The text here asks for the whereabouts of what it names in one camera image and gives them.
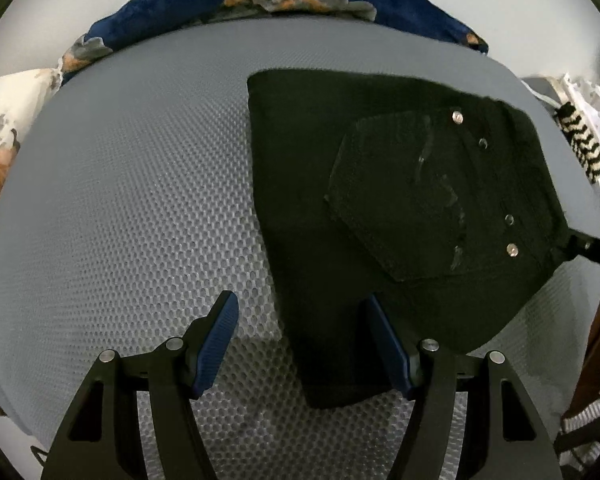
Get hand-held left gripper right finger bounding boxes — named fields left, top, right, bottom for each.
left=362, top=295, right=563, bottom=480

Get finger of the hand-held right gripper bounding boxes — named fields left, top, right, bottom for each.
left=560, top=229, right=600, bottom=272

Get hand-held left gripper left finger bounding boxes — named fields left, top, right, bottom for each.
left=40, top=290, right=241, bottom=480

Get black pants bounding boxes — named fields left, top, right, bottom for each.
left=246, top=69, right=572, bottom=409

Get black zigzag patterned cloth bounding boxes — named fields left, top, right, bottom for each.
left=555, top=102, right=600, bottom=184

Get grey mesh mat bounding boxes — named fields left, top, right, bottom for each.
left=0, top=15, right=600, bottom=480

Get striped cloth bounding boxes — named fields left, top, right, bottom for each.
left=555, top=389, right=600, bottom=472

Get white floral pillow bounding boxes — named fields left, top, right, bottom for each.
left=0, top=67, right=63, bottom=396

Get blue floral blanket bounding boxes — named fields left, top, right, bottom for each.
left=60, top=0, right=490, bottom=86

